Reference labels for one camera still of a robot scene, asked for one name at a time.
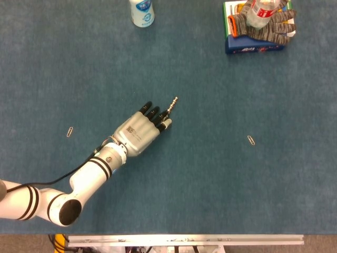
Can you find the clear bottle with red label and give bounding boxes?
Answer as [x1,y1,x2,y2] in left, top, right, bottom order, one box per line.
[246,0,282,30]

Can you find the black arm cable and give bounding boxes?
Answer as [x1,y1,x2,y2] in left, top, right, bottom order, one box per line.
[6,150,100,193]

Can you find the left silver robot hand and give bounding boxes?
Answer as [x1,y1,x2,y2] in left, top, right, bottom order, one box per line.
[113,101,173,158]

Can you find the white yogurt drink bottle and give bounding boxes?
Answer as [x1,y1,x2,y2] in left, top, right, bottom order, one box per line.
[128,0,155,28]

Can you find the dark blue carton box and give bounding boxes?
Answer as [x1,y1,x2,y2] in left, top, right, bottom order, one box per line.
[225,35,286,55]

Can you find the grey striped knit glove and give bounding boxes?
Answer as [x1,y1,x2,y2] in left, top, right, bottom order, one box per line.
[227,0,298,44]

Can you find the metal magnetic bar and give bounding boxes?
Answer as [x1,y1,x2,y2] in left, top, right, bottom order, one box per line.
[166,96,179,114]

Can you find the yellow robot base part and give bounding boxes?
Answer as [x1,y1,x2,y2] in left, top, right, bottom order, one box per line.
[54,233,70,251]

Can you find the aluminium profile rail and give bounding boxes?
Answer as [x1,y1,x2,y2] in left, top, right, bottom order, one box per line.
[67,234,305,248]

